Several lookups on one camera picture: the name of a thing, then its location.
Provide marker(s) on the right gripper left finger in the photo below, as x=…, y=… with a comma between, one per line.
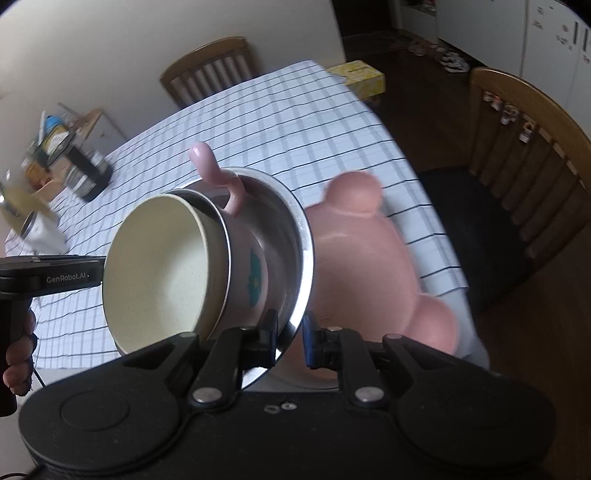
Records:
x=236, y=350

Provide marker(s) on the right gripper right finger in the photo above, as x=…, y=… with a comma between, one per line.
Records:
x=367, y=371

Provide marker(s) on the pink bear-shaped plate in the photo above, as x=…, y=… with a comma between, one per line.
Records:
x=365, y=278

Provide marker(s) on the pink steel-lined kids bowl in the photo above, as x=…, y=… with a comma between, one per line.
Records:
x=237, y=269

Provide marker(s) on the cream yellow bowl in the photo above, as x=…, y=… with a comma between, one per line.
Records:
x=165, y=273

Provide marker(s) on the large stainless steel bowl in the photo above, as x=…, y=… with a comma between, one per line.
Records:
x=278, y=221

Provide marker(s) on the white plate with rim line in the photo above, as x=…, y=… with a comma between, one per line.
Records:
x=292, y=375

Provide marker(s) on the person's left hand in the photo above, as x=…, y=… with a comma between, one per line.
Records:
x=18, y=375

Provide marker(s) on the white thermos mug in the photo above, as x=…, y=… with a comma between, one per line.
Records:
x=42, y=235

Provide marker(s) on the yellow glass pitcher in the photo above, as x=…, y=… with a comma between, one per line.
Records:
x=17, y=205

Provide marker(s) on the black glass electric kettle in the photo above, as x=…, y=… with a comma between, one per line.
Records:
x=88, y=174

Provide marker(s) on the black desk organizer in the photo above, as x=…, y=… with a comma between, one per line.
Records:
x=55, y=131

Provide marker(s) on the small wooden side cabinet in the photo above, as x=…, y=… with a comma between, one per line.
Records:
x=94, y=131

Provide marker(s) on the right wooden chair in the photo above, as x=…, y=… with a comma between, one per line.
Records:
x=524, y=193

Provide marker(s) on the wooden chair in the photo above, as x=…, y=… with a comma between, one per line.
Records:
x=210, y=69
x=524, y=193

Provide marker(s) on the yellow cardboard box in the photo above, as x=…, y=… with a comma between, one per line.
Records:
x=365, y=81

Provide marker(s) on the far wooden chair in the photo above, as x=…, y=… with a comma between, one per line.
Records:
x=210, y=69

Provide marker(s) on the white wall cabinet unit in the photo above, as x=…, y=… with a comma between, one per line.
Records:
x=544, y=42

